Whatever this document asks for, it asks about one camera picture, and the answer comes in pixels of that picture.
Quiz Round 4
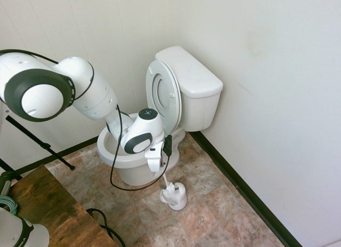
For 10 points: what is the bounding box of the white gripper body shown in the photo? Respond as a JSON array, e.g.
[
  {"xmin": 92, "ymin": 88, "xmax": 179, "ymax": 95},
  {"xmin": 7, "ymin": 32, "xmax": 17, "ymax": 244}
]
[{"xmin": 145, "ymin": 141, "xmax": 165, "ymax": 173}]

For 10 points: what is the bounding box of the white toilet brush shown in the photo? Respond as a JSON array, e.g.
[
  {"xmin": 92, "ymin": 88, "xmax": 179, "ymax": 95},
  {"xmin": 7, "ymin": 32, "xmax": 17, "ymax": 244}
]
[{"xmin": 160, "ymin": 171, "xmax": 178, "ymax": 205}]

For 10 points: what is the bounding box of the white toilet bowl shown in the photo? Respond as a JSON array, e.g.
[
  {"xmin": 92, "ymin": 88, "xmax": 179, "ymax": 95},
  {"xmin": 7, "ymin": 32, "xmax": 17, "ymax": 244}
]
[{"xmin": 96, "ymin": 113, "xmax": 186, "ymax": 186}]

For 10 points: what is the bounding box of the white toilet brush holder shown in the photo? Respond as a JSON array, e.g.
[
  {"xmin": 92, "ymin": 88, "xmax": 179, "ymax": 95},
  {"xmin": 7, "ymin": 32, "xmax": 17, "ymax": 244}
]
[{"xmin": 159, "ymin": 181, "xmax": 188, "ymax": 211}]

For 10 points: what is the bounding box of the white toilet tank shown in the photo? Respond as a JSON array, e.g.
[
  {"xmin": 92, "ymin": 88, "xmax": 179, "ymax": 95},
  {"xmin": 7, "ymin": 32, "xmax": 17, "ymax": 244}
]
[{"xmin": 178, "ymin": 88, "xmax": 222, "ymax": 132}]

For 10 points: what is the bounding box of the white toilet seat cover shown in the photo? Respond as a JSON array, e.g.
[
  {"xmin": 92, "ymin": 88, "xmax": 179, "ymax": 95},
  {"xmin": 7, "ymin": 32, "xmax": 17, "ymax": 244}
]
[{"xmin": 156, "ymin": 62, "xmax": 183, "ymax": 132}]

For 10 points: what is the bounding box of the white toilet tank lid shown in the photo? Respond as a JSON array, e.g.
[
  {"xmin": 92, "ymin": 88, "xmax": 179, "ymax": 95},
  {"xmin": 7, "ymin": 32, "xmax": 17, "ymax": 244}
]
[{"xmin": 155, "ymin": 46, "xmax": 224, "ymax": 99}]

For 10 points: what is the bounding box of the black baseboard strip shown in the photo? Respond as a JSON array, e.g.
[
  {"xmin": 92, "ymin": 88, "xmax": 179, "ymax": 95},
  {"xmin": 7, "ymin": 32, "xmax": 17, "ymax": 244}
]
[
  {"xmin": 189, "ymin": 131, "xmax": 304, "ymax": 247},
  {"xmin": 14, "ymin": 136, "xmax": 101, "ymax": 177}
]

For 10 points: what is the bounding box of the dark green cylindrical object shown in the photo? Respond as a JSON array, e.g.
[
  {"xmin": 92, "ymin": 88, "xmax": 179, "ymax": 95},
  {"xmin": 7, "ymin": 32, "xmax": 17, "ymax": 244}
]
[{"xmin": 0, "ymin": 171, "xmax": 14, "ymax": 197}]

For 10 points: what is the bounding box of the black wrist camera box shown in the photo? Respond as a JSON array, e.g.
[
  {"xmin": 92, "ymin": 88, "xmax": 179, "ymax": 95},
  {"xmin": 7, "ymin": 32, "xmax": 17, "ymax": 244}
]
[{"xmin": 163, "ymin": 134, "xmax": 174, "ymax": 156}]

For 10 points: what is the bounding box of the black power cable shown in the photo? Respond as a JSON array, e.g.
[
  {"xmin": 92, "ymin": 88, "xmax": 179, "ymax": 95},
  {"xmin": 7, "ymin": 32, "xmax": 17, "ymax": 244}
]
[{"xmin": 86, "ymin": 208, "xmax": 126, "ymax": 247}]

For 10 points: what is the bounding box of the black camera tripod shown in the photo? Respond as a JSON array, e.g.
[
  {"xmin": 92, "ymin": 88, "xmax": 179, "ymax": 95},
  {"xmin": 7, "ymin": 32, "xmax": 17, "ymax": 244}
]
[{"xmin": 0, "ymin": 115, "xmax": 76, "ymax": 181}]

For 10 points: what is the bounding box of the green cable coil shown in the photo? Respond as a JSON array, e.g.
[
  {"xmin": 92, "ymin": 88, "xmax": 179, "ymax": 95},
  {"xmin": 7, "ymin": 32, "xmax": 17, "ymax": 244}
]
[{"xmin": 0, "ymin": 195, "xmax": 19, "ymax": 216}]

